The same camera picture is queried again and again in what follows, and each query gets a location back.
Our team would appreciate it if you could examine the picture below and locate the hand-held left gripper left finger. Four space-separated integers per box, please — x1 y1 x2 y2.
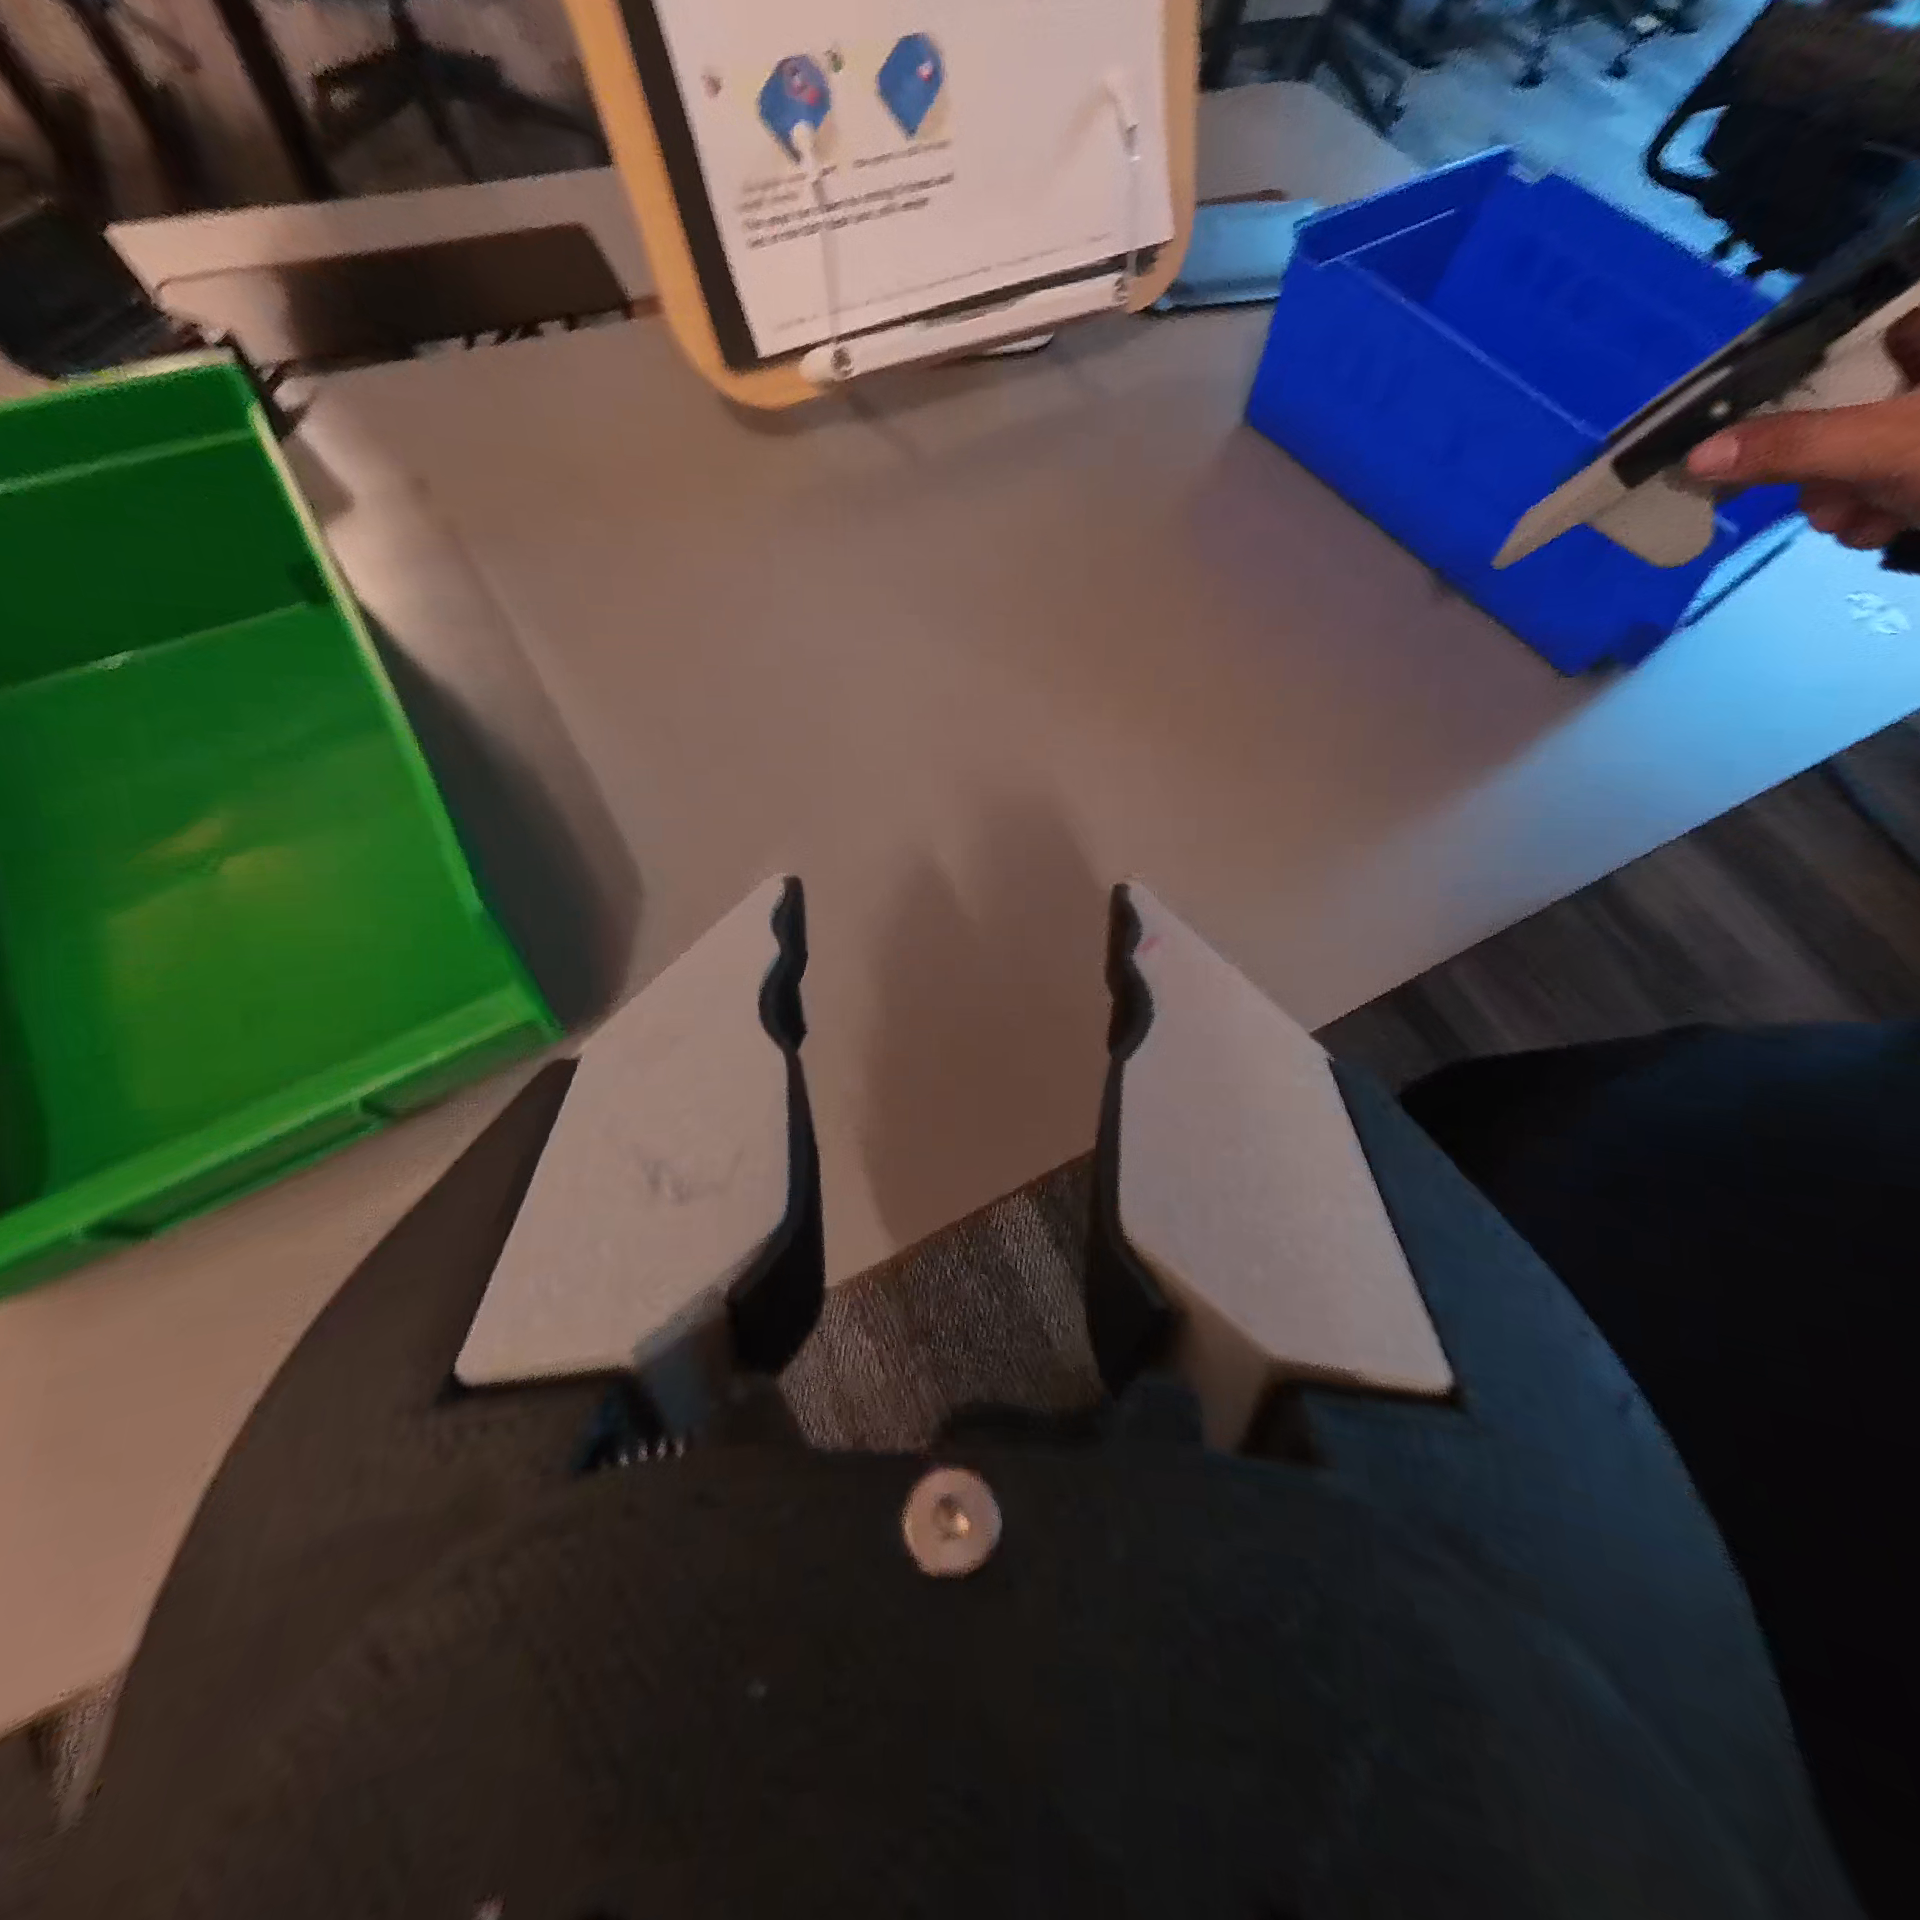
452 874 828 1389

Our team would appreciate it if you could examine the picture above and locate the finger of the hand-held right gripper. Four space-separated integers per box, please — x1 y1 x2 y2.
1493 188 1920 572

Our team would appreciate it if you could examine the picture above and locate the green plastic bin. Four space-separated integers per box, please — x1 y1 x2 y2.
0 356 564 1299

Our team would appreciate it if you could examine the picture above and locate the blue plastic bin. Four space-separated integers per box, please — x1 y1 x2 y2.
1245 145 1801 682

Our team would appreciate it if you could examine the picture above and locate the instruction sheet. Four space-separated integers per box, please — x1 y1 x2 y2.
652 0 1175 361

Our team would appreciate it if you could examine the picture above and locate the person's right hand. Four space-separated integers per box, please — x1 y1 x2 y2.
1681 306 1920 554

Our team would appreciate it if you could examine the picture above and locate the black office chair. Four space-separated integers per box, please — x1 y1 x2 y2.
1640 0 1920 279

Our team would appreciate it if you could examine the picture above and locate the wooden document stand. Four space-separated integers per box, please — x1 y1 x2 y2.
562 0 1205 412

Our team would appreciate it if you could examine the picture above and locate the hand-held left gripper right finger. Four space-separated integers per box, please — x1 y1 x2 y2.
1082 882 1455 1454

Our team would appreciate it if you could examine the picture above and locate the grey laptop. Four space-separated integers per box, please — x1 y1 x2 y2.
104 164 663 369

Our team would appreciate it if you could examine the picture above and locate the person's dark trouser leg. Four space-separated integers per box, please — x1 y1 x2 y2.
1393 1019 1920 1920

